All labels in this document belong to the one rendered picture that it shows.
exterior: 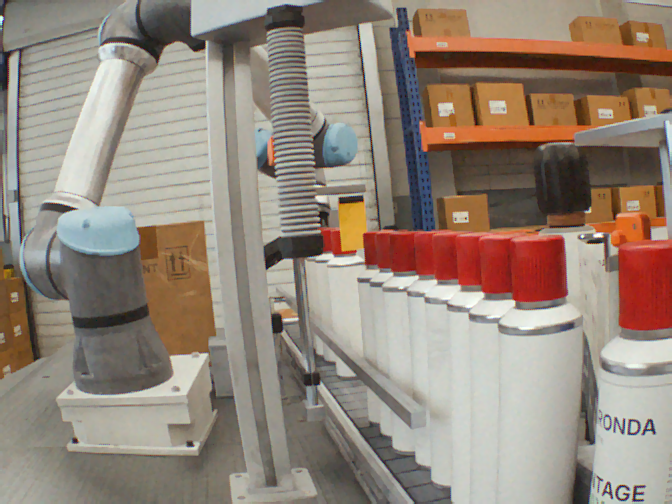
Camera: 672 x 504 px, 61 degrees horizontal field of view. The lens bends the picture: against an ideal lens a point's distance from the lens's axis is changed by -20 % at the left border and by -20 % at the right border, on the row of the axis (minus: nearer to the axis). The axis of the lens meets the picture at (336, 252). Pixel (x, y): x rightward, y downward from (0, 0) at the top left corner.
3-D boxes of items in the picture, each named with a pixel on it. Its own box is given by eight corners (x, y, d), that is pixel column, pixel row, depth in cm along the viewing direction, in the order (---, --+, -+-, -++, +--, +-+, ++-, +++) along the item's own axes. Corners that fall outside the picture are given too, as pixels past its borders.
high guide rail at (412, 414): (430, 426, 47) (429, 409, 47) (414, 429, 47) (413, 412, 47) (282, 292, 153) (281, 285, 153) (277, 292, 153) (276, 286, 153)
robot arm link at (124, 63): (39, 289, 80) (155, -30, 94) (6, 285, 90) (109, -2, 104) (103, 314, 89) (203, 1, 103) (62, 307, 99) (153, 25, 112)
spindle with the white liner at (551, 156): (610, 361, 81) (598, 140, 80) (559, 374, 80) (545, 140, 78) (581, 351, 90) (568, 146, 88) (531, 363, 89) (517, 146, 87)
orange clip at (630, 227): (654, 249, 34) (651, 212, 34) (631, 252, 33) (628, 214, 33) (628, 247, 37) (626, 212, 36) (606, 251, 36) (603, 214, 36)
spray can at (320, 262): (360, 362, 105) (349, 227, 104) (327, 366, 104) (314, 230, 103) (354, 356, 110) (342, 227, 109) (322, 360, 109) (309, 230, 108)
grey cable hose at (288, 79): (329, 255, 52) (306, 2, 51) (282, 260, 52) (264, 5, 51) (321, 254, 56) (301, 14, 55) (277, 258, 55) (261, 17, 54)
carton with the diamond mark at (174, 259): (221, 366, 123) (204, 219, 122) (103, 376, 116) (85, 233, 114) (200, 341, 152) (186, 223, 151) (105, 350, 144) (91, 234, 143)
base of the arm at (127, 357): (173, 389, 79) (157, 311, 78) (68, 399, 76) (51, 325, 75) (174, 359, 94) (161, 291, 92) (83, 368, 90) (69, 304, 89)
